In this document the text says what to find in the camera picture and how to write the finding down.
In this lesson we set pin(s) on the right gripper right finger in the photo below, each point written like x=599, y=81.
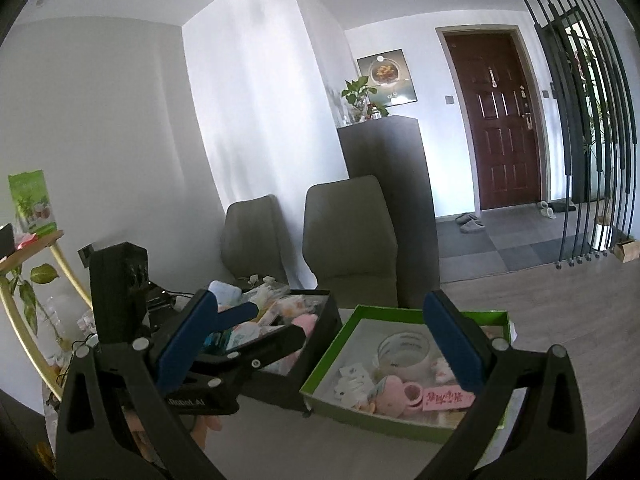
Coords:
x=548, y=439

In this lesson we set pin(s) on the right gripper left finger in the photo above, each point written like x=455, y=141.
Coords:
x=93, y=440

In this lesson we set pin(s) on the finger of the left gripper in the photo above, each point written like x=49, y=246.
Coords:
x=255, y=354
x=234, y=316

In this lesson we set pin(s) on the white tape roll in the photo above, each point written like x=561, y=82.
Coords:
x=406, y=355

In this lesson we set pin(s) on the person left hand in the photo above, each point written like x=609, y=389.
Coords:
x=200, y=427

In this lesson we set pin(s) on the black storage box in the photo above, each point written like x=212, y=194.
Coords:
x=279, y=383

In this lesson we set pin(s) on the grey chair left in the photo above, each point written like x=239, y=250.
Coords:
x=250, y=242

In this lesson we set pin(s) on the grey chair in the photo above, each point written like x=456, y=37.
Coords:
x=349, y=242
x=250, y=242

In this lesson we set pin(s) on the pink printed card box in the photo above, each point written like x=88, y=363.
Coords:
x=446, y=398

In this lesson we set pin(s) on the round wooden side table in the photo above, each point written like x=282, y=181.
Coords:
x=22, y=306

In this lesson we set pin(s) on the green cardboard box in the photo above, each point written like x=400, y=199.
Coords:
x=339, y=385

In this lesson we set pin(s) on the green leaflet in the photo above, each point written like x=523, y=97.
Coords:
x=31, y=200

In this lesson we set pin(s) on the pink rolled sock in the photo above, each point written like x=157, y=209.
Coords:
x=392, y=397

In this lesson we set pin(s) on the grey chair right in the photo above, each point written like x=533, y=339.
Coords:
x=349, y=242

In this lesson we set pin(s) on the small wooden box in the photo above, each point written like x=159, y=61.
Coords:
x=627, y=251

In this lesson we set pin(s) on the grey slippers pair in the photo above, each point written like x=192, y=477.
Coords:
x=469, y=223

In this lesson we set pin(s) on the dark grey cabinet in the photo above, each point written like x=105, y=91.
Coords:
x=391, y=149

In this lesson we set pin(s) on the potted green plant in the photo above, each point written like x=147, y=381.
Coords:
x=358, y=94

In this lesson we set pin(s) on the dark brown entrance door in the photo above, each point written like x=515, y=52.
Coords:
x=496, y=99

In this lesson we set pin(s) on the black metal slat divider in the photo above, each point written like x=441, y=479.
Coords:
x=599, y=125

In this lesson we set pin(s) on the framed wall picture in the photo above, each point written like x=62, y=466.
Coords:
x=389, y=74

